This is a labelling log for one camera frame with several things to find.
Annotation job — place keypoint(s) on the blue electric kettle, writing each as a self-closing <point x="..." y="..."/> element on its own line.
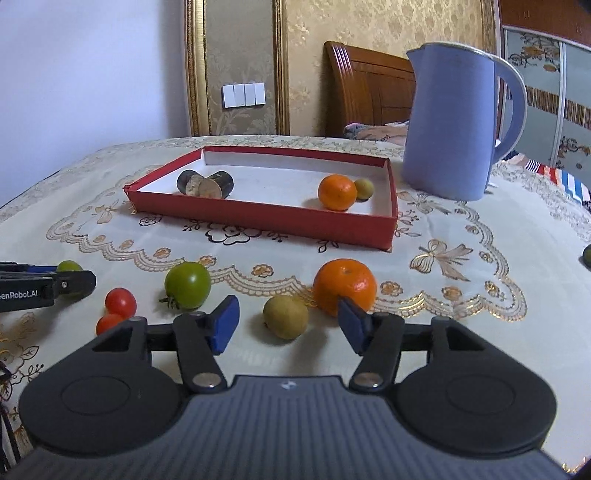
<point x="448" y="129"/>

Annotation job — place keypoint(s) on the large green tomato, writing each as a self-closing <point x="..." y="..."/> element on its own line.
<point x="189" y="286"/>

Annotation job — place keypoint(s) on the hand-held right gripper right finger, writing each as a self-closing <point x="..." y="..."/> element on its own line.
<point x="352" y="325"/>

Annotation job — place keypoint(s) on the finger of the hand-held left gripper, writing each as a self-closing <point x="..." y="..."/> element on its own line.
<point x="27" y="268"/>
<point x="76" y="282"/>

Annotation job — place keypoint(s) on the dark sugarcane piece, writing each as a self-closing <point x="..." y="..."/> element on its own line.
<point x="221" y="183"/>
<point x="187" y="181"/>

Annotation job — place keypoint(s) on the brownish green kiwi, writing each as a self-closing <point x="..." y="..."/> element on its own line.
<point x="286" y="317"/>

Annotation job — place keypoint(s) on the small green tomato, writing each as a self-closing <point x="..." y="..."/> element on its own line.
<point x="364" y="188"/>
<point x="587" y="256"/>
<point x="69" y="266"/>

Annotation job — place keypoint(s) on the white wall light switch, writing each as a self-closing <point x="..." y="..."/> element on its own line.
<point x="243" y="95"/>

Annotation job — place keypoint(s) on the orange mandarin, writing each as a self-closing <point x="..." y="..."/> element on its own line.
<point x="344" y="281"/>
<point x="337" y="193"/>

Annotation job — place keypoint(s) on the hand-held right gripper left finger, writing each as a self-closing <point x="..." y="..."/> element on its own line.
<point x="224" y="325"/>

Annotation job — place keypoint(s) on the floral sliding door wardrobe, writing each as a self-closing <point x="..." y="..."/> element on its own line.
<point x="554" y="69"/>

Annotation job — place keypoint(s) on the red cherry tomato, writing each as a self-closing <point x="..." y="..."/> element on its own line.
<point x="121" y="301"/>
<point x="108" y="323"/>

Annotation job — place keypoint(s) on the wooden bed headboard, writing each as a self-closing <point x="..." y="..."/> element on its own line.
<point x="369" y="87"/>

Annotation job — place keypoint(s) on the red white blue striped cloth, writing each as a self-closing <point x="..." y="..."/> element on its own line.
<point x="568" y="182"/>

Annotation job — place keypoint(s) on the gold wall moulding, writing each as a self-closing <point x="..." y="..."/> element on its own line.
<point x="198" y="69"/>
<point x="280" y="69"/>

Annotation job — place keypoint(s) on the cream floral tablecloth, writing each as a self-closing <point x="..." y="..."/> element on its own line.
<point x="461" y="286"/>

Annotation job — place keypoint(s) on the red shallow cardboard box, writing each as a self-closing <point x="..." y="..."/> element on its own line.
<point x="277" y="191"/>

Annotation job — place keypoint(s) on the beige bedding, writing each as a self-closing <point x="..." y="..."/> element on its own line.
<point x="378" y="131"/>

